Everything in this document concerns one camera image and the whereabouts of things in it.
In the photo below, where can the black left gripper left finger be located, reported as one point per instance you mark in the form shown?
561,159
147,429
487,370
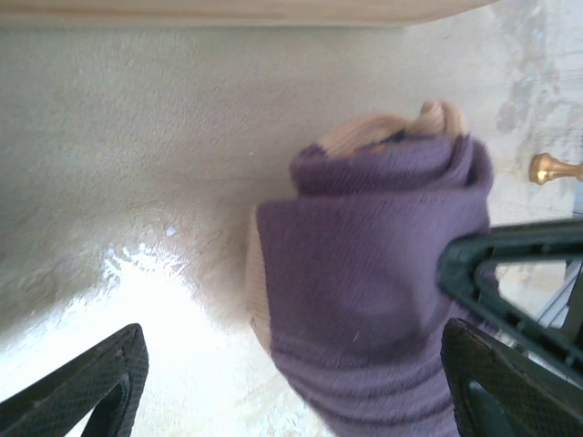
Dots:
68,400

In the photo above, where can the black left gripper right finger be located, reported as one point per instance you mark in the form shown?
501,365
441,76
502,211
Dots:
492,387

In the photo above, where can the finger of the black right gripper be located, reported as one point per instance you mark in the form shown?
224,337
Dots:
460,264

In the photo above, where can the purple knitted sock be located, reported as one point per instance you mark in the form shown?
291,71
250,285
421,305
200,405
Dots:
355,273

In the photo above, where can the small brass knob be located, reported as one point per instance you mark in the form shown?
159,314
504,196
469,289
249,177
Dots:
544,168

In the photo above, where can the aluminium frame bar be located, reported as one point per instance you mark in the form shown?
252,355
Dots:
553,309

